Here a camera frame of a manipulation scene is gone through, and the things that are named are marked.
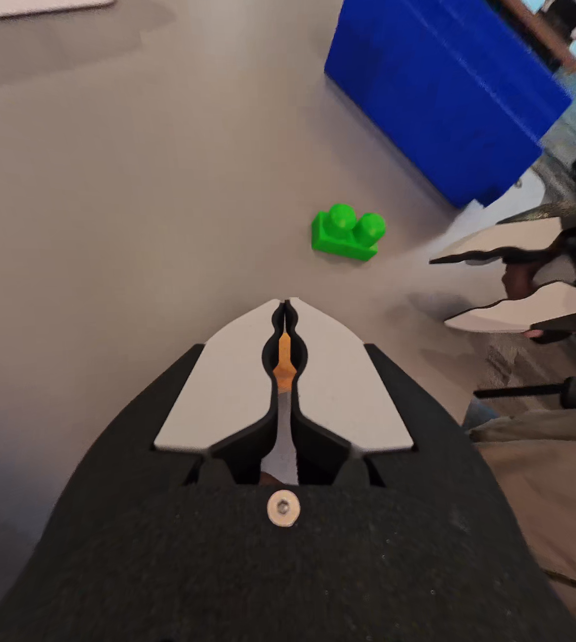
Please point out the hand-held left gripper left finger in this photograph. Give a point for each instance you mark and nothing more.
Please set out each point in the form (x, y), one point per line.
(218, 401)

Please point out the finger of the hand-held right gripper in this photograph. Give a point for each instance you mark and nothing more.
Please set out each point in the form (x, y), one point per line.
(539, 309)
(508, 239)

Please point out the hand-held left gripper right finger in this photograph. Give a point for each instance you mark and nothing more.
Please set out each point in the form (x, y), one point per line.
(353, 401)

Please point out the orange mega block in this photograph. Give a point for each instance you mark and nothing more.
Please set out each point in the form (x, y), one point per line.
(284, 361)

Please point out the green mega block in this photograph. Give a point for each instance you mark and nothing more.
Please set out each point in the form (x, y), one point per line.
(346, 236)

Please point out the blue storage bin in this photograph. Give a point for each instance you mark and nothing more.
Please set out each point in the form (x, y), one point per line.
(438, 80)

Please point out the person's jeans leg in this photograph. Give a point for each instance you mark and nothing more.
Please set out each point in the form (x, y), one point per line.
(480, 413)

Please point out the white board stand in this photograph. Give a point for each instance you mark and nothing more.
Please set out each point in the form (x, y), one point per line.
(27, 6)

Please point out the black stool frame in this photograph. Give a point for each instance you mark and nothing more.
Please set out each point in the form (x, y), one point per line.
(549, 389)

